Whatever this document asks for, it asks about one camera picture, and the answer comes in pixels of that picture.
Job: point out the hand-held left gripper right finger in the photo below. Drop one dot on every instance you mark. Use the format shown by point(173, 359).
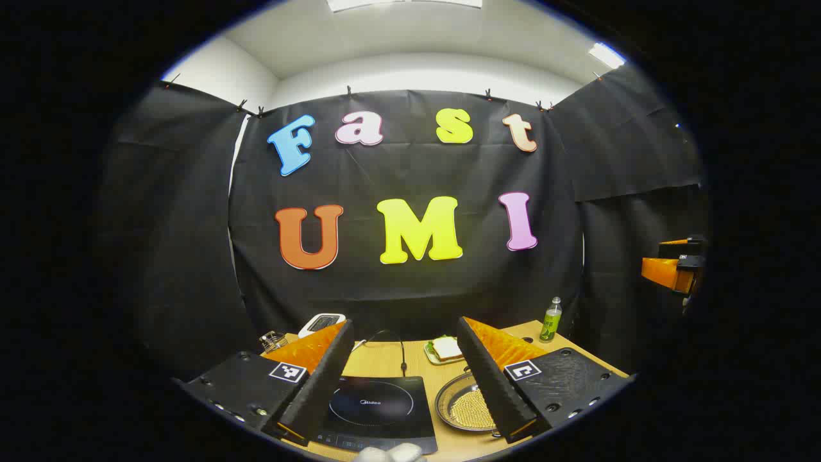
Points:
point(490, 385)

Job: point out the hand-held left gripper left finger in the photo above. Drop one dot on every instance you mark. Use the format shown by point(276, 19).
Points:
point(321, 385)

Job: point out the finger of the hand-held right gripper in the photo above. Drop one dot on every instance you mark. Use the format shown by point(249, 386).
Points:
point(686, 247)
point(664, 273)

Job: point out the black induction cooktop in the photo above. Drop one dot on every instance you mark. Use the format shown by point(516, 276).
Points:
point(385, 417)

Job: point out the layer of yellow soybeans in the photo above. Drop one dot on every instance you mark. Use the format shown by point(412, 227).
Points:
point(471, 407)

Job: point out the white bread sandwich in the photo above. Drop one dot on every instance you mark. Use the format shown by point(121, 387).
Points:
point(446, 348)

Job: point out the white toaster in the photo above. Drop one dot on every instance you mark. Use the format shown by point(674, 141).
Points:
point(321, 323)

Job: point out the pale green sandwich plate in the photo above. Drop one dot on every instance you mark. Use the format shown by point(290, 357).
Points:
point(428, 353)

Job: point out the green drink bottle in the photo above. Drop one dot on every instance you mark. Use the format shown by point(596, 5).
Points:
point(550, 324)

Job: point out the ceiling light panel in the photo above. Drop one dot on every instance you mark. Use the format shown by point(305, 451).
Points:
point(606, 55)
point(404, 4)

